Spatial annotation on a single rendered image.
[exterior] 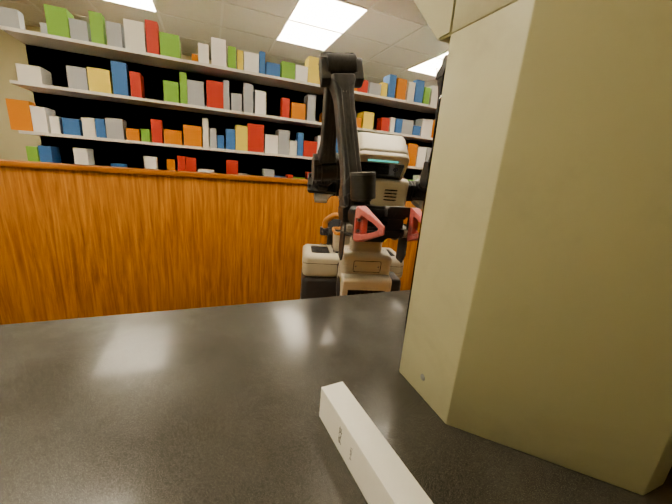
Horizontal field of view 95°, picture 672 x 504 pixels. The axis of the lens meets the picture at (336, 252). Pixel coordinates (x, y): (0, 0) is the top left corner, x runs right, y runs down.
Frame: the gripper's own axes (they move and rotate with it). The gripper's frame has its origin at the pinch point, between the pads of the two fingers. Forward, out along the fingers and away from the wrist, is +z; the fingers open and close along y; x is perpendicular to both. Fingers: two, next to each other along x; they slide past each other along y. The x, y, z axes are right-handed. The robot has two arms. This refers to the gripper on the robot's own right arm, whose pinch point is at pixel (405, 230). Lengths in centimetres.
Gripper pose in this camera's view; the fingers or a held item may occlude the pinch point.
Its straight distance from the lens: 56.6
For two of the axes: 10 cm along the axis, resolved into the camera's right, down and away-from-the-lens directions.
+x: -0.7, 9.7, 2.4
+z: 3.6, 2.5, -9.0
